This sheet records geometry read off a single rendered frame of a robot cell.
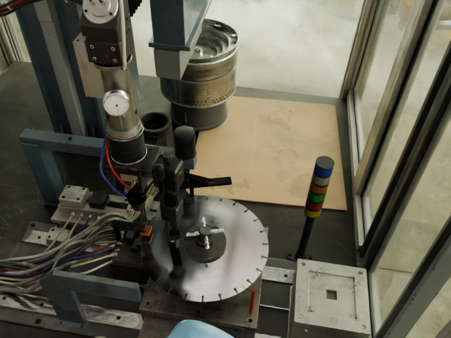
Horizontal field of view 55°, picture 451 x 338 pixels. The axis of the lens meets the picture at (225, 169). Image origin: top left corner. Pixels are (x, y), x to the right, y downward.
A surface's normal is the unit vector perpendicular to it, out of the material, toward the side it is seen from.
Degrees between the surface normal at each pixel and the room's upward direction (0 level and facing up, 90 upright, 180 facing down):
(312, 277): 0
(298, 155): 0
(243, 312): 0
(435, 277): 90
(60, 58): 90
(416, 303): 90
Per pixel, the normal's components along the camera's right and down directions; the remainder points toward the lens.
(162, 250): 0.03, -0.71
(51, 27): -0.16, 0.69
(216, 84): 0.48, 0.63
